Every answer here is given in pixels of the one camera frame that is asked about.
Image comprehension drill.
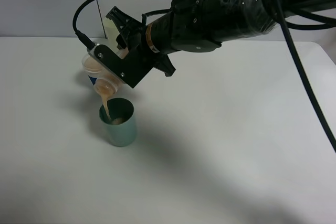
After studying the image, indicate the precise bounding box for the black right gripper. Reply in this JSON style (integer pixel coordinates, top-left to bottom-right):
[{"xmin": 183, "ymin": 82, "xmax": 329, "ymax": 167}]
[{"xmin": 106, "ymin": 6, "xmax": 175, "ymax": 77}]

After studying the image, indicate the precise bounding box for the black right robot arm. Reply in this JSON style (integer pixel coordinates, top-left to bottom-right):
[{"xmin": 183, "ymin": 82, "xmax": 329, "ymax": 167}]
[{"xmin": 107, "ymin": 0, "xmax": 335, "ymax": 80}]

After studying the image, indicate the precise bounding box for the black camera cable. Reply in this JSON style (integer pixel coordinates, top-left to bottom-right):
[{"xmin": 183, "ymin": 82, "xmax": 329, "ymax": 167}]
[{"xmin": 72, "ymin": 0, "xmax": 336, "ymax": 154}]

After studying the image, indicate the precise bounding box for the pink label drink bottle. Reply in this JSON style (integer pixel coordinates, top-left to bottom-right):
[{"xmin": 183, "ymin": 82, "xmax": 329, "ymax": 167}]
[{"xmin": 93, "ymin": 48, "xmax": 131, "ymax": 99}]

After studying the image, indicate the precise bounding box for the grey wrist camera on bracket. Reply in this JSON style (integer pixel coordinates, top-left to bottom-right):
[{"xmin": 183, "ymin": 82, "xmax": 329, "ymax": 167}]
[{"xmin": 88, "ymin": 44, "xmax": 155, "ymax": 88}]

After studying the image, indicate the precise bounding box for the blue sleeved paper cup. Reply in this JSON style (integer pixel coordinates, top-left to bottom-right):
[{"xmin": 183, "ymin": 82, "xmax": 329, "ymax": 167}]
[{"xmin": 80, "ymin": 52, "xmax": 106, "ymax": 87}]

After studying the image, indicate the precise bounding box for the pale green tall cup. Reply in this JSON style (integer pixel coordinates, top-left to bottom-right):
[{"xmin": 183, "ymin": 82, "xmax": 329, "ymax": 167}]
[{"xmin": 103, "ymin": 18, "xmax": 119, "ymax": 51}]

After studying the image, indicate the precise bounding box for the teal green plastic cup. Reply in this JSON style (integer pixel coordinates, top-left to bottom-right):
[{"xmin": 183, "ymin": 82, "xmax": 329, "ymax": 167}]
[{"xmin": 99, "ymin": 98, "xmax": 137, "ymax": 147}]

